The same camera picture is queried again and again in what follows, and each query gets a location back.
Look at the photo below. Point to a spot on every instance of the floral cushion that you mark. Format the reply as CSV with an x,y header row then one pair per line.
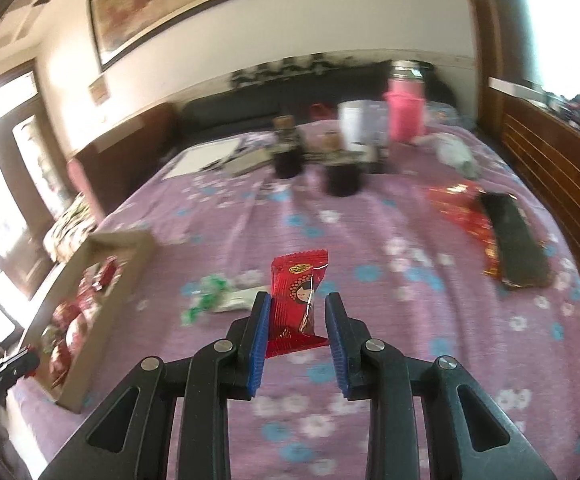
x,y
69,225

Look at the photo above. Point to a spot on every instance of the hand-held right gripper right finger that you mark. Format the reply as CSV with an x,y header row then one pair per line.
x,y
337,345

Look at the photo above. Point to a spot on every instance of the black pen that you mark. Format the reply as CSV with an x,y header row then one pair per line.
x,y
229,157

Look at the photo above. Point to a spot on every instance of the red face-print snack packet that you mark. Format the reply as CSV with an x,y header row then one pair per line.
x,y
295,280

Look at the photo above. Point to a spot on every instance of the red foil gift wrap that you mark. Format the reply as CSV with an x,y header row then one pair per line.
x,y
457,207

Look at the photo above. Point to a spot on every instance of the brown chair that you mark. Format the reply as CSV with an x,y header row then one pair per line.
x,y
119,160

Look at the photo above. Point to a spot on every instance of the purple floral tablecloth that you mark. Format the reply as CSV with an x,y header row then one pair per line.
x,y
420,335

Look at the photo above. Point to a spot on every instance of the black cylinder with wooden knob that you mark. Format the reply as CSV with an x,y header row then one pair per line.
x,y
289,162
342,180

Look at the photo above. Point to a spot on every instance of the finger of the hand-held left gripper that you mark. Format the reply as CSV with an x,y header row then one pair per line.
x,y
19,362

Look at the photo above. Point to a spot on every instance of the white crumpled cloth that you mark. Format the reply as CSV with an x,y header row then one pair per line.
x,y
455,152

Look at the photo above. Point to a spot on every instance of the green clear candy packet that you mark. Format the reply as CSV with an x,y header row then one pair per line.
x,y
204,295

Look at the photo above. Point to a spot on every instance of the white paper pad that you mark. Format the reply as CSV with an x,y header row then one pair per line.
x,y
199,157

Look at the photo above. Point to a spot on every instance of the cream snack packet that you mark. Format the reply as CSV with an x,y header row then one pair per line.
x,y
237,301

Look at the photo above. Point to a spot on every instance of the shallow cardboard box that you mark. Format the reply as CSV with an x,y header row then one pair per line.
x,y
114,310

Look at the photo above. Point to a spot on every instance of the dark flat rectangular case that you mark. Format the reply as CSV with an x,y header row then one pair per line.
x,y
517,240

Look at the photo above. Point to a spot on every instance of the small red bag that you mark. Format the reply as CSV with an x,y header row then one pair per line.
x,y
321,111

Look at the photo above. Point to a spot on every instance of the pink thermos bottle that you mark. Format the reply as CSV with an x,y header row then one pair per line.
x,y
405,110

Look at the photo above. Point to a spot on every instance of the tan notebook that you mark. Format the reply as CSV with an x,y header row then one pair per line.
x,y
250,162

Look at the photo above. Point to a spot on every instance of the small wall label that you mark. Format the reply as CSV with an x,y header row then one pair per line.
x,y
98,93

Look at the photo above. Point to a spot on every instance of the white mug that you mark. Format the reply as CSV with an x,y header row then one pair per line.
x,y
360,122

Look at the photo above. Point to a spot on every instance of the heap of mixed snack packets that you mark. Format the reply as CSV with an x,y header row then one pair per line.
x,y
69,330

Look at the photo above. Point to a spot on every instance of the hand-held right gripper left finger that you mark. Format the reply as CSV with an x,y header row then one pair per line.
x,y
260,345

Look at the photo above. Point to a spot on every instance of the black sofa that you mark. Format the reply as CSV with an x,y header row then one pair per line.
x,y
229,110

